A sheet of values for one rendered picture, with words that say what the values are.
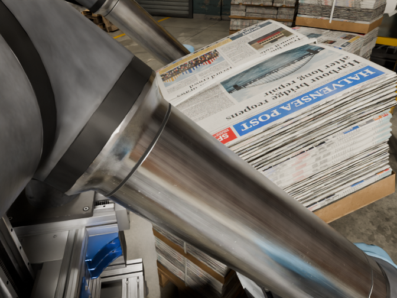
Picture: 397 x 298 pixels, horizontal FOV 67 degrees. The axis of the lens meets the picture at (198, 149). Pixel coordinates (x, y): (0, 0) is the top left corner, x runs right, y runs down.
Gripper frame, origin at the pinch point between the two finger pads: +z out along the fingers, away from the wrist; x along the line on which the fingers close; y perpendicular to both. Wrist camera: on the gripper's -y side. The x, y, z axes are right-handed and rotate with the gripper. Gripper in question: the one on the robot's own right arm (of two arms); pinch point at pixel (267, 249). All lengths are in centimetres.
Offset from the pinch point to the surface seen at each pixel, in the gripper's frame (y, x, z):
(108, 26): -64, 78, 660
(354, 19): -20, -92, 109
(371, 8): -16, -97, 103
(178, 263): -60, 33, 50
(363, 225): -131, -66, 72
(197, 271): -58, 25, 42
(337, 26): -22, -86, 114
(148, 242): -84, 55, 89
